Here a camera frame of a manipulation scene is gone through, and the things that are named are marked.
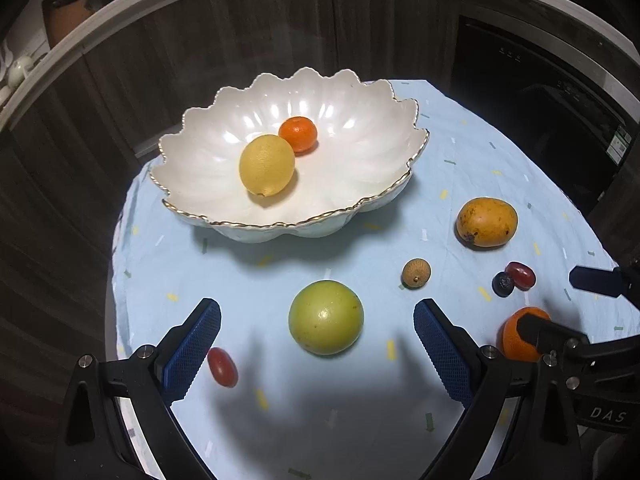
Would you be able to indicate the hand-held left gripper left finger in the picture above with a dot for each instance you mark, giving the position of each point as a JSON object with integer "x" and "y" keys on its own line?
{"x": 192, "y": 355}

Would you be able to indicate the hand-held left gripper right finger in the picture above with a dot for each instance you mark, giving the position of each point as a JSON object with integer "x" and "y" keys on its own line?
{"x": 442, "y": 355}

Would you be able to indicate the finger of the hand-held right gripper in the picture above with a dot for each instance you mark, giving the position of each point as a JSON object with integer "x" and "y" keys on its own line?
{"x": 600, "y": 280}
{"x": 547, "y": 332}

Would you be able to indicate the orange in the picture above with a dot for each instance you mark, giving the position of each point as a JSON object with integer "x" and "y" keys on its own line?
{"x": 510, "y": 340}

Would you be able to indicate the round green fruit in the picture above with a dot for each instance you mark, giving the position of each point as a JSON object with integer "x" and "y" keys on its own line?
{"x": 325, "y": 317}

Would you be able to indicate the yellow mango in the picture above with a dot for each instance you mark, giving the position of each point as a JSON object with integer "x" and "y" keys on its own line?
{"x": 487, "y": 221}

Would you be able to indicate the white scalloped bowl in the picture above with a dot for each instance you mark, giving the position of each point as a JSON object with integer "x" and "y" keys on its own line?
{"x": 350, "y": 125}

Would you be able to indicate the dark blueberry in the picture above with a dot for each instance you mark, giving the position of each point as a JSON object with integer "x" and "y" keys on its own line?
{"x": 502, "y": 285}

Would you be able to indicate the light blue patterned tablecloth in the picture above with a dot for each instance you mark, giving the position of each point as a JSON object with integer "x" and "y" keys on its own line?
{"x": 310, "y": 410}

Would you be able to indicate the green white label sticker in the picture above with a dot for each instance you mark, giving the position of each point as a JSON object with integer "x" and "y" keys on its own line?
{"x": 620, "y": 144}

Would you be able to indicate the black built-in oven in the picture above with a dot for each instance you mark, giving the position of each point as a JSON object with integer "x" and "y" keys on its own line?
{"x": 550, "y": 125}

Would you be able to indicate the yellow lemon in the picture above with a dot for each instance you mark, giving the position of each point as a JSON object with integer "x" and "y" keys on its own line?
{"x": 267, "y": 165}

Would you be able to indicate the small tangerine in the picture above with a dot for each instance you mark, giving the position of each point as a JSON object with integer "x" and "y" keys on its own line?
{"x": 298, "y": 134}

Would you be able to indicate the white teapot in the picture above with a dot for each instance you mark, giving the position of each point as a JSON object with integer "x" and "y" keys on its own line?
{"x": 21, "y": 67}

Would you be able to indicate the brown cutting board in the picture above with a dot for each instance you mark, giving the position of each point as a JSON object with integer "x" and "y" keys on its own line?
{"x": 70, "y": 22}

